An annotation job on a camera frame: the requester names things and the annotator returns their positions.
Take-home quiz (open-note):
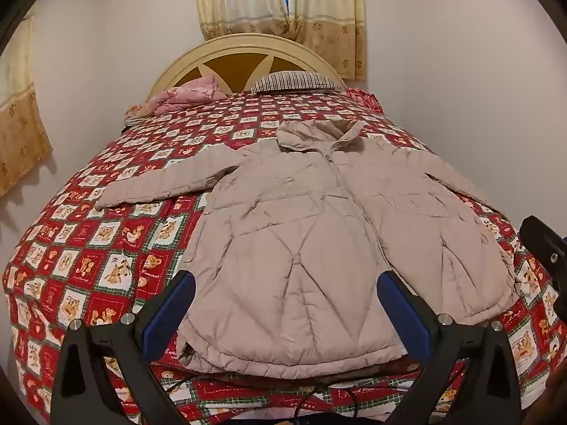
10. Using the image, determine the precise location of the cream side curtain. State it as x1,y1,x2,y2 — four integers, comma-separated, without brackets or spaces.
0,12,55,198

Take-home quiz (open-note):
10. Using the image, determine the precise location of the striped pillow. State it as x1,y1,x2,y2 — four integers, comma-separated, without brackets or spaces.
250,71,343,95

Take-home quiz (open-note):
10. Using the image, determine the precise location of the red bear-print bed sheet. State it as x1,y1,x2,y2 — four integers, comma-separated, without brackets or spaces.
2,89,567,422

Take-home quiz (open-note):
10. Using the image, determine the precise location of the beige puffer jacket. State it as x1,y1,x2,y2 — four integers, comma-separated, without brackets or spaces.
94,119,519,380

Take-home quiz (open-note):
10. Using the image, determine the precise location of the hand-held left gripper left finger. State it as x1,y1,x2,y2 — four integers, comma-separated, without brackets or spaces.
50,269,196,425

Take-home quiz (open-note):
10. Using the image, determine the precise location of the red patterned cloth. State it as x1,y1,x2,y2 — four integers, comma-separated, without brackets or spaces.
346,89,384,114

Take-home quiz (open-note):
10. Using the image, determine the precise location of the cream wooden headboard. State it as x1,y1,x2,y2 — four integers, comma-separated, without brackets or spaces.
145,33,349,102

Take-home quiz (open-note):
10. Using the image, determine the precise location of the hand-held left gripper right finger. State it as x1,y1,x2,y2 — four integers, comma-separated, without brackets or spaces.
376,270,523,425

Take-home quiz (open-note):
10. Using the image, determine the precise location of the cream window curtain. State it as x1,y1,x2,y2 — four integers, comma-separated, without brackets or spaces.
192,0,368,81

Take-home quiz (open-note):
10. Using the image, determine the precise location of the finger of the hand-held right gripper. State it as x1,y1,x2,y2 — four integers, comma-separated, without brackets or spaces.
519,215,567,286

